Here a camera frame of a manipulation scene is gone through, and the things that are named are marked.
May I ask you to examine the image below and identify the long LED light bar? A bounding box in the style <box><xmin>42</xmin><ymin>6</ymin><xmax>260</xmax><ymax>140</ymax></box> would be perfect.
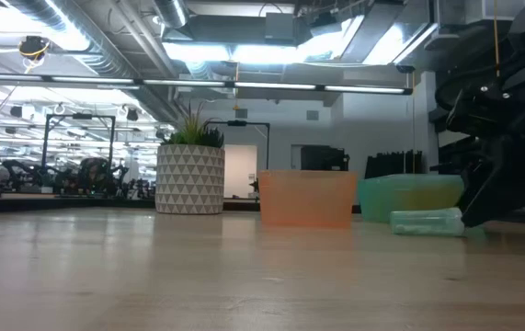
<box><xmin>0</xmin><ymin>71</ymin><xmax>415</xmax><ymax>97</ymax></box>

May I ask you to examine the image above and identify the succulent in white patterned pot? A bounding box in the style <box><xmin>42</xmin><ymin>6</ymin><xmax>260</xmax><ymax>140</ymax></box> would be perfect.
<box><xmin>154</xmin><ymin>103</ymin><xmax>226</xmax><ymax>216</ymax></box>

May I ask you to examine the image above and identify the black machine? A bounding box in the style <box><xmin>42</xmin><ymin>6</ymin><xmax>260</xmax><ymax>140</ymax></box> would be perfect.
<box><xmin>299</xmin><ymin>144</ymin><xmax>350</xmax><ymax>172</ymax></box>

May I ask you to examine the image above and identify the orange translucent plastic bin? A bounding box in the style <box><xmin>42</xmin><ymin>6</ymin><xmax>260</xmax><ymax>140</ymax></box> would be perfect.
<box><xmin>257</xmin><ymin>169</ymin><xmax>359</xmax><ymax>230</ymax></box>

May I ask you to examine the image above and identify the silver round air duct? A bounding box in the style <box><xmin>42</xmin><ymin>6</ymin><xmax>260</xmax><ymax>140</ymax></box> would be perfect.
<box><xmin>151</xmin><ymin>0</ymin><xmax>189</xmax><ymax>29</ymax></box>

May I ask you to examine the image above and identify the clear teal pill bottle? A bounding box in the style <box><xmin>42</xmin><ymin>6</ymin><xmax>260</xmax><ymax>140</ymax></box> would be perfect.
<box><xmin>389</xmin><ymin>207</ymin><xmax>466</xmax><ymax>238</ymax></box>

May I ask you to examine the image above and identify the bright ceiling light panel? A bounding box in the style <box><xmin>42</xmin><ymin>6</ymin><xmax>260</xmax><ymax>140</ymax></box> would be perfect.
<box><xmin>160</xmin><ymin>13</ymin><xmax>438</xmax><ymax>65</ymax></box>

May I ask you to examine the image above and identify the ceiling cord reel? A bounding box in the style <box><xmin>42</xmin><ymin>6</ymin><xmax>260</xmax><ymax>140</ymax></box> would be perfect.
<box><xmin>17</xmin><ymin>35</ymin><xmax>52</xmax><ymax>64</ymax></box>

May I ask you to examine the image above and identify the black background rig frame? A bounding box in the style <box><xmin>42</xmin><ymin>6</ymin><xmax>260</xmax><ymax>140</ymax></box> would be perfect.
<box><xmin>42</xmin><ymin>112</ymin><xmax>117</xmax><ymax>185</ymax></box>
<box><xmin>204</xmin><ymin>119</ymin><xmax>271</xmax><ymax>171</ymax></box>

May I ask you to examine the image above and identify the green translucent plastic bin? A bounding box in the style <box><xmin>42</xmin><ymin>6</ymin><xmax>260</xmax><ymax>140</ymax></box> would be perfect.
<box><xmin>357</xmin><ymin>173</ymin><xmax>466</xmax><ymax>225</ymax></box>

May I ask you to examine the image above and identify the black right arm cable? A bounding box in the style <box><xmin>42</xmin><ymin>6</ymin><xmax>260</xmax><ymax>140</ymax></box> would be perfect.
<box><xmin>435</xmin><ymin>75</ymin><xmax>474</xmax><ymax>114</ymax></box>

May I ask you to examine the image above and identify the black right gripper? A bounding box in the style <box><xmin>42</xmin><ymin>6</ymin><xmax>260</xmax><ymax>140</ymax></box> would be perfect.
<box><xmin>436</xmin><ymin>50</ymin><xmax>525</xmax><ymax>228</ymax></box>

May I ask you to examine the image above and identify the black aluminium rig frame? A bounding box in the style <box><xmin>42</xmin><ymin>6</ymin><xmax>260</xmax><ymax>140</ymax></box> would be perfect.
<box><xmin>0</xmin><ymin>195</ymin><xmax>360</xmax><ymax>215</ymax></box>

